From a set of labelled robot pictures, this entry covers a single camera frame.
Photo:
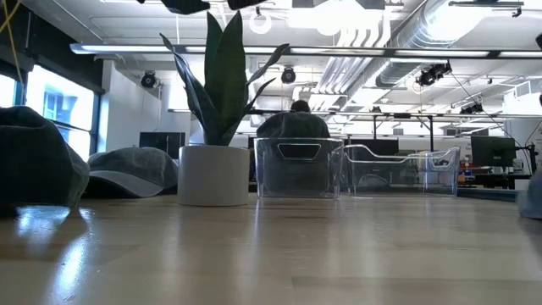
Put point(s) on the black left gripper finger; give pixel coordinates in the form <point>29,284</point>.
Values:
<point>245,3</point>
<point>186,6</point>

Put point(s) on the grey baseball cap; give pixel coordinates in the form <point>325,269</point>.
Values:
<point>135,169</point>

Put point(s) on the long linear ceiling light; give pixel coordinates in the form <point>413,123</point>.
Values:
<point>127,48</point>

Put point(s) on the black round ceiling speaker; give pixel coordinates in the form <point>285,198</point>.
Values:
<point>148,79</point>
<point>288,75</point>

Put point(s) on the person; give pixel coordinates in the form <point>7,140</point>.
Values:
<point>300,106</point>

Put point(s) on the white ceiling pipe bundle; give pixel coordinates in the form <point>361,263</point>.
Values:
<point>351,55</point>

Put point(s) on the black monitor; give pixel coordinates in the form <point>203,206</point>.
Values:
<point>163,144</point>
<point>493,150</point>

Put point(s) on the snake plant in white pot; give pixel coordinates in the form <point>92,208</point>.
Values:
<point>211,178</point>

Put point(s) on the clear plastic bin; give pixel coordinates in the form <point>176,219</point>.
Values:
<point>444,169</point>
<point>271,186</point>

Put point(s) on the black ceiling spotlight cluster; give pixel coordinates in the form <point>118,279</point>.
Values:
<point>434,73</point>
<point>471,109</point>

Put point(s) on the silver ventilation duct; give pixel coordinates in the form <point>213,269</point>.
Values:
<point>423,34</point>

